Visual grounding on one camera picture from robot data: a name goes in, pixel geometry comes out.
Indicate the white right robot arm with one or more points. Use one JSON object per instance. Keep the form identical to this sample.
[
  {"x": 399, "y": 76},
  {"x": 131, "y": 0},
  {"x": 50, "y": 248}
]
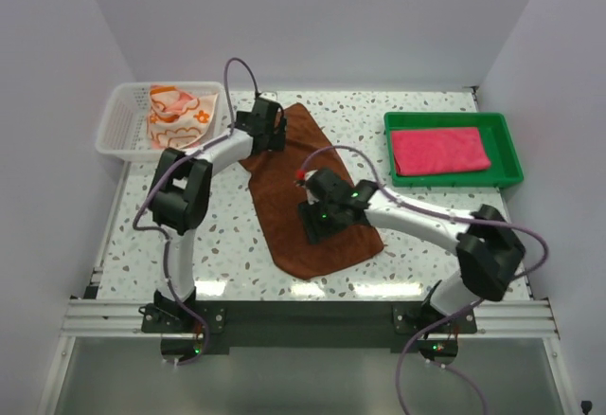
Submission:
[{"x": 487, "y": 249}]

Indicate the aluminium rail frame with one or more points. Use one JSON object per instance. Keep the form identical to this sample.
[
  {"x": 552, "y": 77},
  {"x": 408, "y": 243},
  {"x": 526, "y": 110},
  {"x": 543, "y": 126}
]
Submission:
[{"x": 518, "y": 319}]

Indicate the orange patterned cream towel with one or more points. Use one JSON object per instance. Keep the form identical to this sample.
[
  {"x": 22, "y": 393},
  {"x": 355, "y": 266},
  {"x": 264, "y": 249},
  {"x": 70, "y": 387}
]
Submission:
[{"x": 178, "y": 119}]

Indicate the brown towel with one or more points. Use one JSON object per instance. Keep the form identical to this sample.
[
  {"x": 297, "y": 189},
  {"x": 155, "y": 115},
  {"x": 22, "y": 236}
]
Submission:
[{"x": 276, "y": 199}]

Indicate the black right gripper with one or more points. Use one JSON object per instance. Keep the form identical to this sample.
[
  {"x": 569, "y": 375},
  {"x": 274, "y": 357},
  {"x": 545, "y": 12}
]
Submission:
[{"x": 314, "y": 230}]

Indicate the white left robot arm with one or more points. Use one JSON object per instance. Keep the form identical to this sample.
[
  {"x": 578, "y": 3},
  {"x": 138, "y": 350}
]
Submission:
[{"x": 178, "y": 202}]

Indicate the green plastic tray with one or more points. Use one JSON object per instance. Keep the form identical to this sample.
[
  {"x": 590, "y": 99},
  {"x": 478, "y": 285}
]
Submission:
[{"x": 505, "y": 170}]

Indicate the pink microfibre towel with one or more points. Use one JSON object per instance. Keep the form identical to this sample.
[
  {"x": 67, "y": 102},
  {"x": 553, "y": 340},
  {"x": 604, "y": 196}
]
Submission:
[{"x": 436, "y": 151}]

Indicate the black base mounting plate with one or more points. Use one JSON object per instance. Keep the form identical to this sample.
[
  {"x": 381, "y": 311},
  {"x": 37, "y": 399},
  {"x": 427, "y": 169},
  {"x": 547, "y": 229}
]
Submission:
[{"x": 217, "y": 327}]

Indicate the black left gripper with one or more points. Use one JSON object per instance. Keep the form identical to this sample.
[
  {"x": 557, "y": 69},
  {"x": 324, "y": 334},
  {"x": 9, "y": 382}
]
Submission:
[{"x": 276, "y": 142}]

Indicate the white plastic laundry basket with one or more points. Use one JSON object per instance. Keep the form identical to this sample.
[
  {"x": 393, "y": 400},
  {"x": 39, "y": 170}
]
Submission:
[{"x": 123, "y": 132}]

